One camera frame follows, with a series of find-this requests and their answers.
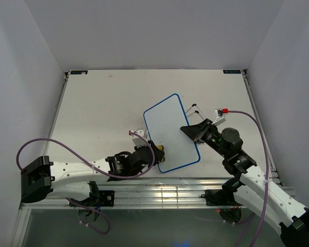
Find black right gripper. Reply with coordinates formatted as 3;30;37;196
180;118;229;158

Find yellow whiteboard eraser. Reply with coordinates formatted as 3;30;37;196
157;145;165;163

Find blue framed small whiteboard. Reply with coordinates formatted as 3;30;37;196
143;93;201;173

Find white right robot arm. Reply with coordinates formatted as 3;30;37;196
180;119;309;246

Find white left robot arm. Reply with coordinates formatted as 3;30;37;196
20;140;165;206

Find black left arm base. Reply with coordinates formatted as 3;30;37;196
72;190;115;207

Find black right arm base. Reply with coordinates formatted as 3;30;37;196
200;189;239;206

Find blue label sticker right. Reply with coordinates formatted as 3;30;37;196
223;69;242;74

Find blue label sticker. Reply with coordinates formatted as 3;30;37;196
223;69;242;74
70;70;88;75

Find blue label sticker left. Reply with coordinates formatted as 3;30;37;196
70;70;88;75

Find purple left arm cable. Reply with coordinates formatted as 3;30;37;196
16;133;157;235

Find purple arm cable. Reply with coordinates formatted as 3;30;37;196
194;110;270;247
16;133;157;235

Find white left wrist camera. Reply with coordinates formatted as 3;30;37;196
128;128;149;147

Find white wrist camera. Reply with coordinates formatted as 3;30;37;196
128;128;149;147
213;108;229;126

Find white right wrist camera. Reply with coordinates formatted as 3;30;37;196
213;108;229;126

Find aluminium table frame rails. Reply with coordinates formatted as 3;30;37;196
19;177;299;210

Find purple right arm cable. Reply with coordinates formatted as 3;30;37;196
194;110;270;247

